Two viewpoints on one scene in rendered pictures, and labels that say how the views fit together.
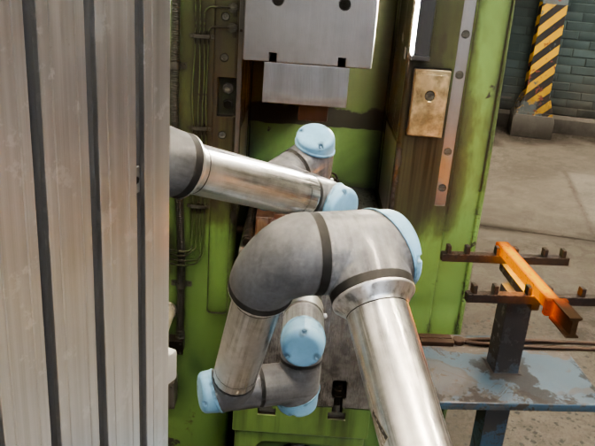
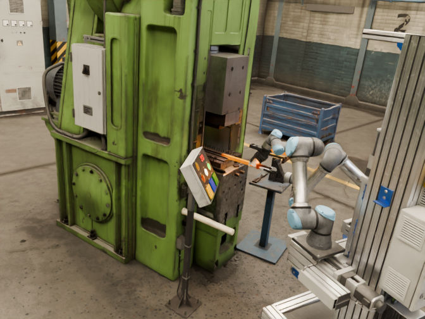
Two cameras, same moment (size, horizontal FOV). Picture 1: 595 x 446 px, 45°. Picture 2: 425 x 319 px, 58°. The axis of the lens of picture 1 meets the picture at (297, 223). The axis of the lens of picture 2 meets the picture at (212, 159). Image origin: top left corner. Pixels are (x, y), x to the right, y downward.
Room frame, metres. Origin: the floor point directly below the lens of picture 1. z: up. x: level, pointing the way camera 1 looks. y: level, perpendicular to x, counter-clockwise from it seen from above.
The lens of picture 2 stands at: (0.26, 2.39, 2.06)
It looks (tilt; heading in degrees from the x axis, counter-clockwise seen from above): 21 degrees down; 303
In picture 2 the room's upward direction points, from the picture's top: 5 degrees clockwise
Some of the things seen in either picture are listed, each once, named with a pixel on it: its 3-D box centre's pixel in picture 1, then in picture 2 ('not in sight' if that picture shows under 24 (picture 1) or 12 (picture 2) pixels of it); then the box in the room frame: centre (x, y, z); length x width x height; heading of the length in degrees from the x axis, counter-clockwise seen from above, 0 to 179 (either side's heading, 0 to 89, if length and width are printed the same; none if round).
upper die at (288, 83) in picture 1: (305, 70); (209, 112); (1.90, 0.01, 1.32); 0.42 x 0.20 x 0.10; 1
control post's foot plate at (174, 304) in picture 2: not in sight; (183, 299); (1.60, 0.56, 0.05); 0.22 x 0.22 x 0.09; 1
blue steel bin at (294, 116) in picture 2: not in sight; (298, 118); (2.75, -4.11, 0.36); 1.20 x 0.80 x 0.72; 175
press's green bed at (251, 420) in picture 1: (297, 414); (202, 230); (1.91, -0.05, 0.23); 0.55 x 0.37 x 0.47; 1
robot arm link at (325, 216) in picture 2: not in sight; (322, 218); (0.78, 0.38, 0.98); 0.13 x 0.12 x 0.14; 44
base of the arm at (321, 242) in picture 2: not in sight; (320, 235); (0.78, 0.37, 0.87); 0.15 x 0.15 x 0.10
